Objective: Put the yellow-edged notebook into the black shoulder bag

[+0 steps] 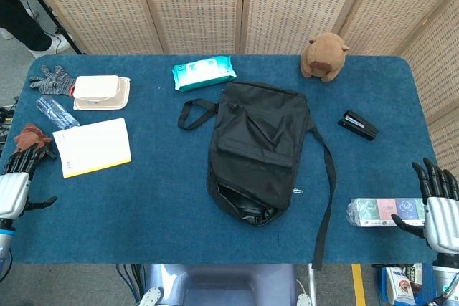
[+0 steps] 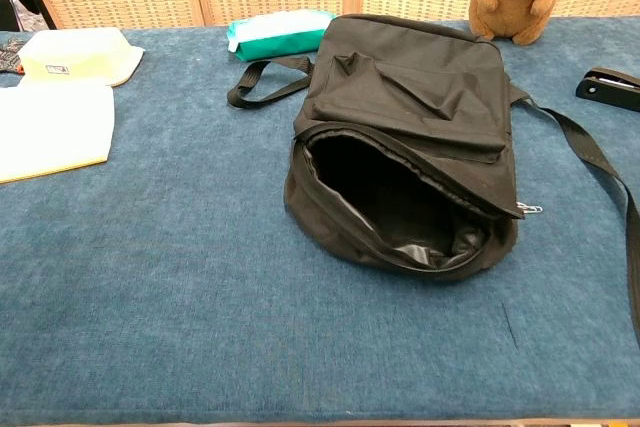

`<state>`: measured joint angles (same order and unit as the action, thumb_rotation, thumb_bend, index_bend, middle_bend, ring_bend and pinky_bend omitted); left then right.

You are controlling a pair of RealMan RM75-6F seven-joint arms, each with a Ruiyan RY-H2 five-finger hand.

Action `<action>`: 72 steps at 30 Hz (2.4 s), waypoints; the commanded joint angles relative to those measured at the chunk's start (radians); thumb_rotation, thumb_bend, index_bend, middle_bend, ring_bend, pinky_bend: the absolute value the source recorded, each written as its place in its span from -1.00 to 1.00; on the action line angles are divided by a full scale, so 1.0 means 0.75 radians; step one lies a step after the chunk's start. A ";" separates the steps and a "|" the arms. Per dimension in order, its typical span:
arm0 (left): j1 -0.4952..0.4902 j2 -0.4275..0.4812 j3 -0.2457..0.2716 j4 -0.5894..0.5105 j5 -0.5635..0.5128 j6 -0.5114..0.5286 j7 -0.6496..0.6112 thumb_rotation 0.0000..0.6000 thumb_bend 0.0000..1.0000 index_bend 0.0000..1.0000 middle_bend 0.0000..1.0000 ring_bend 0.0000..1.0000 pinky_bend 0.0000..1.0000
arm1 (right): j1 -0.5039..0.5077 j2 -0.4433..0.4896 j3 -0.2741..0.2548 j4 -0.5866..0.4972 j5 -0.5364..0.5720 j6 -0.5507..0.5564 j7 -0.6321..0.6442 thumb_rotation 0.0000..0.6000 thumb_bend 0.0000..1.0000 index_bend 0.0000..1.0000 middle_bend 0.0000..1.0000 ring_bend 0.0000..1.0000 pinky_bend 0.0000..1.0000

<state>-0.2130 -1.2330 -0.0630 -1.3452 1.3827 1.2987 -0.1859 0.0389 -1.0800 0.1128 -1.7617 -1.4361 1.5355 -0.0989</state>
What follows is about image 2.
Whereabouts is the grey knit work glove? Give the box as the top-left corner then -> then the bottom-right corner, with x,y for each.
0,36 -> 26,76

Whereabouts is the green wet wipes pack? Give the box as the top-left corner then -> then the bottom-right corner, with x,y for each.
227,9 -> 337,62

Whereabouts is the cream plastic lunch box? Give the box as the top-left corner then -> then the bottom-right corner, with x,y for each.
17,26 -> 146,88

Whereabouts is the white book with yellow spine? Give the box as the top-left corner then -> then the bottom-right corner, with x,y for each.
0,84 -> 116,185

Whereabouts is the black stapler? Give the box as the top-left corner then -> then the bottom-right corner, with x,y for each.
574,66 -> 640,114

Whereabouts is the black fabric backpack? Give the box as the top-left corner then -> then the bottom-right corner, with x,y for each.
227,14 -> 640,348

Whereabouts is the blue velvet table cover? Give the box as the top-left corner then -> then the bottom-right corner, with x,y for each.
0,16 -> 640,424

